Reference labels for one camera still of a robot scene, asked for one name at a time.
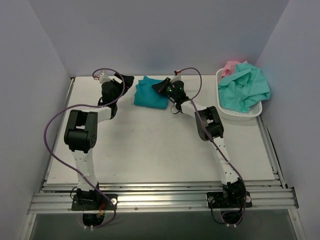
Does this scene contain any pink t shirt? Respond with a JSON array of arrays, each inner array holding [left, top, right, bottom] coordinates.
[[221, 60, 247, 78]]

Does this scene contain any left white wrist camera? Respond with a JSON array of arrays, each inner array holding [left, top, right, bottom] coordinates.
[[93, 70, 113, 85]]

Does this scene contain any mint green t shirt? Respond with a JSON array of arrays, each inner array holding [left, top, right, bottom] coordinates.
[[217, 62, 271, 114]]

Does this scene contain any white plastic basket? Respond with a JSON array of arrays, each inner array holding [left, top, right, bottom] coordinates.
[[215, 68, 263, 122]]

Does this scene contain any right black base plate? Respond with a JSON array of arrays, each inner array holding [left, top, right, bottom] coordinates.
[[206, 191, 245, 209]]

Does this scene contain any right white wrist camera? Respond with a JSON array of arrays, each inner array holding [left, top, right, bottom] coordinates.
[[171, 70, 182, 83]]

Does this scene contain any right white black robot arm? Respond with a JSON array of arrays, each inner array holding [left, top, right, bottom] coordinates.
[[152, 78, 247, 207]]

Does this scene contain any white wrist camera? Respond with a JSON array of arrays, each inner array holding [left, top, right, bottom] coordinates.
[[171, 70, 182, 83], [93, 70, 113, 85]]

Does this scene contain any aluminium rail frame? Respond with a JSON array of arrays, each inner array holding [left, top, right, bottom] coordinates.
[[27, 77, 300, 215]]

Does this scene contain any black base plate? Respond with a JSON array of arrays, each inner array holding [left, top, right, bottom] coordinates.
[[71, 192, 118, 211], [206, 191, 245, 209]]

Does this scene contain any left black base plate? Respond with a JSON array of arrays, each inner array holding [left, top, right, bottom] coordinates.
[[71, 192, 118, 211]]

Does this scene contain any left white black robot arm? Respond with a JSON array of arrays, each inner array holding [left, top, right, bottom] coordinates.
[[64, 71, 135, 210]]

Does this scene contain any right black thin cable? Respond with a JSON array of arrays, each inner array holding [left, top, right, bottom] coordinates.
[[168, 99, 185, 116]]

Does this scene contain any teal t shirt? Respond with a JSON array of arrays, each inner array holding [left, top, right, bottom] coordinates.
[[133, 76, 168, 110]]

